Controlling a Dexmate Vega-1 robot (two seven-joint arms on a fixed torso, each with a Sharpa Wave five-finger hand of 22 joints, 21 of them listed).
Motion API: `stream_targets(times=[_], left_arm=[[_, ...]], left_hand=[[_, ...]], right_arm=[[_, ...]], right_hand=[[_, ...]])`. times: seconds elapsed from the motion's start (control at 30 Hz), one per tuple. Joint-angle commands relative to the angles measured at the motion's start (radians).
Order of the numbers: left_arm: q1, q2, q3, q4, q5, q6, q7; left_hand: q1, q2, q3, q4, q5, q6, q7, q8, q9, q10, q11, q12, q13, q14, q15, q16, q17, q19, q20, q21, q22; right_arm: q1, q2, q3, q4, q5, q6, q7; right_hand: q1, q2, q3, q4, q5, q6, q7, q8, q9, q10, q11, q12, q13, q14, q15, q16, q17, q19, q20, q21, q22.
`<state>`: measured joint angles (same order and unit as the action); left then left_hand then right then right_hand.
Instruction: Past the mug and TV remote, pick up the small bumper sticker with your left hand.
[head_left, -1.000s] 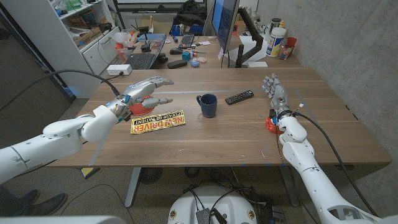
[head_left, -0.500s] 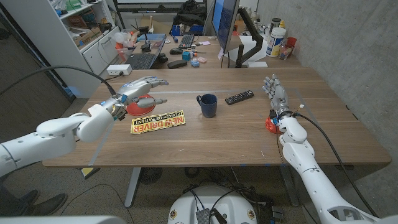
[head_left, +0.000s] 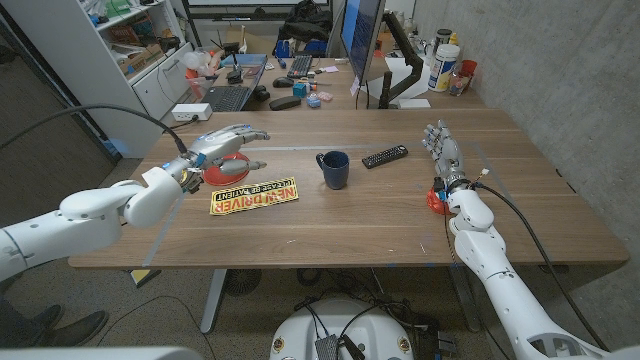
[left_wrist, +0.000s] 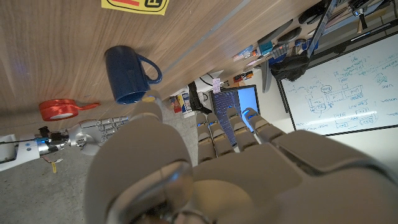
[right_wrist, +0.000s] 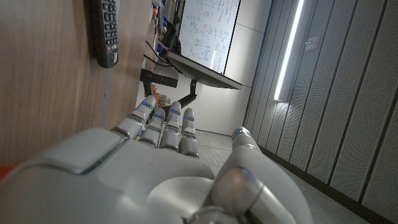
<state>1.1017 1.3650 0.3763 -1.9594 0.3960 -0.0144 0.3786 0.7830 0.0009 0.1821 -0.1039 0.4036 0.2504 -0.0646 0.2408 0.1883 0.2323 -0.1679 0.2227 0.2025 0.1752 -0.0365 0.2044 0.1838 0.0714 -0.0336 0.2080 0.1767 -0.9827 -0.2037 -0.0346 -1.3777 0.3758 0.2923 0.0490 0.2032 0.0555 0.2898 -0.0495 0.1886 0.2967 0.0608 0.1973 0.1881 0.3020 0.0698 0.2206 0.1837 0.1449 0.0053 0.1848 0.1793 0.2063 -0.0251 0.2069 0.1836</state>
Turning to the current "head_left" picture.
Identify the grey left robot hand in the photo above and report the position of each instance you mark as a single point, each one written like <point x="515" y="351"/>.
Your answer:
<point x="215" y="145"/>

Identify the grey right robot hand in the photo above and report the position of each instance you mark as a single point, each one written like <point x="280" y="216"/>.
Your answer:
<point x="450" y="155"/>

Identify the yellow black bumper sticker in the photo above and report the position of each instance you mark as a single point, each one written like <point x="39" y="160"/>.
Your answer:
<point x="255" y="196"/>

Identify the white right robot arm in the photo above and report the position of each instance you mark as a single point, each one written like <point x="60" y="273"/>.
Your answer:
<point x="510" y="295"/>

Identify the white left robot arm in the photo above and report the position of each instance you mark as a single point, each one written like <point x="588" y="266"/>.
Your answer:
<point x="90" y="210"/>

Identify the black TV remote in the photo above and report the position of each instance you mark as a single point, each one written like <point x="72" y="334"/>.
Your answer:
<point x="385" y="156"/>

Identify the navy blue mug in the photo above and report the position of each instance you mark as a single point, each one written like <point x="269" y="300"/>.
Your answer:
<point x="336" y="172"/>

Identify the white power strip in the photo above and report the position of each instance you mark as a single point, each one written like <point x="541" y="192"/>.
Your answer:
<point x="190" y="111"/>

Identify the black laptop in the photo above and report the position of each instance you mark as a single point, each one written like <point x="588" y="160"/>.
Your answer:
<point x="227" y="97"/>

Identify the red plastic bowl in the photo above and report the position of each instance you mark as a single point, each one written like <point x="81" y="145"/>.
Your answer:
<point x="434" y="202"/>

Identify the white flat box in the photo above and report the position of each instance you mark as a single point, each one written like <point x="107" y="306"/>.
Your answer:
<point x="414" y="103"/>

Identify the black oval case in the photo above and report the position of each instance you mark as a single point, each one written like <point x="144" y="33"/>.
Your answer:
<point x="285" y="102"/>

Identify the white canister blue label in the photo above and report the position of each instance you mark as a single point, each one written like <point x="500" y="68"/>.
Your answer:
<point x="442" y="67"/>

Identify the black computer mouse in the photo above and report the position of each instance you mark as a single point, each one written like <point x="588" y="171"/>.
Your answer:
<point x="283" y="82"/>

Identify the white paper sheet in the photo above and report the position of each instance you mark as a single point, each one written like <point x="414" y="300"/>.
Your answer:
<point x="397" y="70"/>

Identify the blue cube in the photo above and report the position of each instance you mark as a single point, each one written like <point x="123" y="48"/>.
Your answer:
<point x="299" y="90"/>

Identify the grey tape strip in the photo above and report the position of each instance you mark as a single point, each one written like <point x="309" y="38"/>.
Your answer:
<point x="162" y="232"/>

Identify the black keyboard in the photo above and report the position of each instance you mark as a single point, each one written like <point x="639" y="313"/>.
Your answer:
<point x="300" y="66"/>

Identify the dark lidded jar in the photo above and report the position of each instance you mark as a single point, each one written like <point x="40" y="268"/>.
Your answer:
<point x="442" y="37"/>

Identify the wooden rear desk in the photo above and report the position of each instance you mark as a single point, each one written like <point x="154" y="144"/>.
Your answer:
<point x="340" y="102"/>

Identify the black floor fan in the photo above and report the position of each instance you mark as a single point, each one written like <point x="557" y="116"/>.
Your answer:
<point x="242" y="281"/>

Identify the grey table leg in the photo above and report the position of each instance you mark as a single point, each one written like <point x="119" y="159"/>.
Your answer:
<point x="212" y="305"/>
<point x="465" y="300"/>

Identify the computer monitor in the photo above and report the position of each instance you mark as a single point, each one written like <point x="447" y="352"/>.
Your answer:
<point x="362" y="35"/>

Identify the yellow floor block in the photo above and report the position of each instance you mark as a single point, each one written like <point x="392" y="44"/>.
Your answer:
<point x="144" y="276"/>

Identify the black backpack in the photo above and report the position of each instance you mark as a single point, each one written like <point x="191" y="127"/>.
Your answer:
<point x="305" y="22"/>

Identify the white shelf cabinet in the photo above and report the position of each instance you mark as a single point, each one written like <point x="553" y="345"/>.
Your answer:
<point x="85" y="60"/>

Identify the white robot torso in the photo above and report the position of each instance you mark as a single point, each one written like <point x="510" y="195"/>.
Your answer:
<point x="370" y="335"/>

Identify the grey mesh device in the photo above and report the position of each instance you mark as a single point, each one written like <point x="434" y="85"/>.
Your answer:
<point x="327" y="349"/>

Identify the dark trouser leg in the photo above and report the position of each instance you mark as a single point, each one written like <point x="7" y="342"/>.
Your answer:
<point x="12" y="325"/>

